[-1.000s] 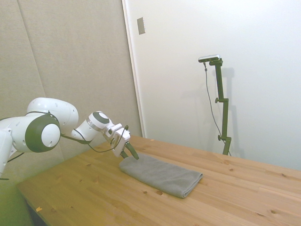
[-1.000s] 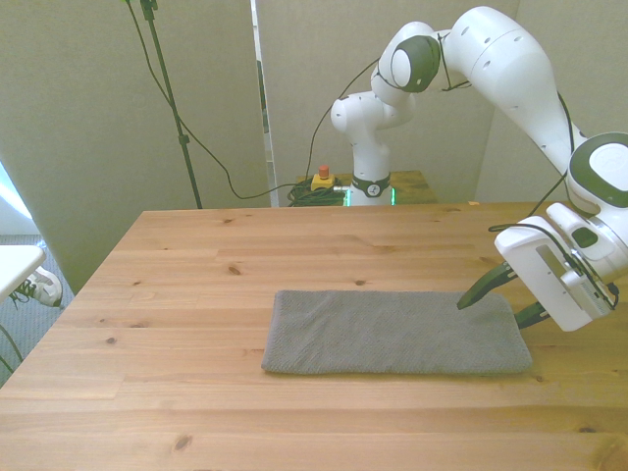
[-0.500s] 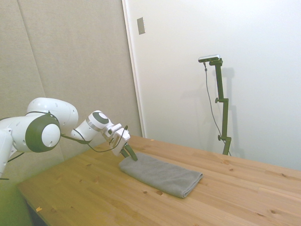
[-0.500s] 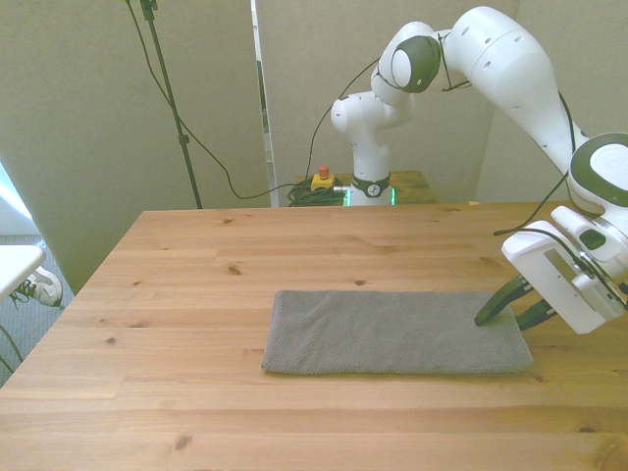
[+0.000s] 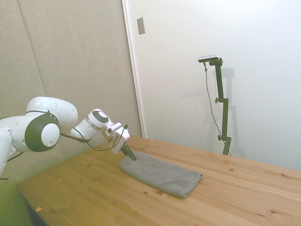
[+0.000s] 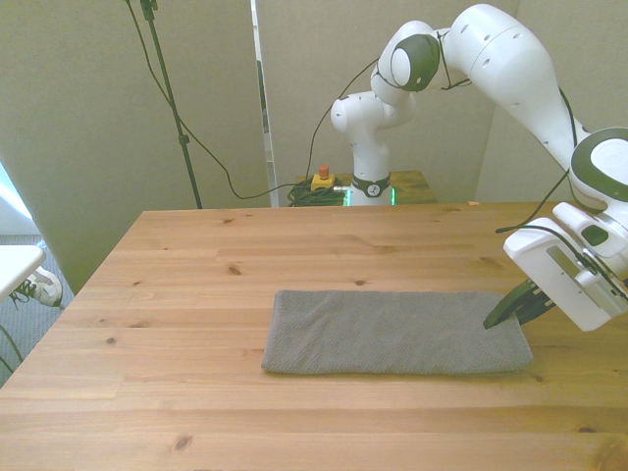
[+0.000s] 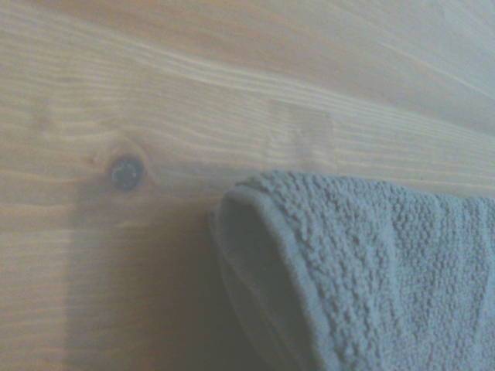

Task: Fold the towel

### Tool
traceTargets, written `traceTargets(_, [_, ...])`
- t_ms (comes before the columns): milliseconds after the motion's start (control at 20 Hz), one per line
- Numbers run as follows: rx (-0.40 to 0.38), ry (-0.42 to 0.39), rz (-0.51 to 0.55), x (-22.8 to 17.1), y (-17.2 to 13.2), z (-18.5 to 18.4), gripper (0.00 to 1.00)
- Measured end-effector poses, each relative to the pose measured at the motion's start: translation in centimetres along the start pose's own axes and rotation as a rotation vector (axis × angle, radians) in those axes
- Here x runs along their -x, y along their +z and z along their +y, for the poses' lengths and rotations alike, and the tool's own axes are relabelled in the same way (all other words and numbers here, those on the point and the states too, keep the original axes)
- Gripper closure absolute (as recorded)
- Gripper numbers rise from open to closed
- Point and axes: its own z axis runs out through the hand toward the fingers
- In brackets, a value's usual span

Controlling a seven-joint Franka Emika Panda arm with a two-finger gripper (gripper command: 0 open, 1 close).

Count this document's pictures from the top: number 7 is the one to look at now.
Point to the grey terry towel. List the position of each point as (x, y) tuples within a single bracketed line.
[(367, 270)]

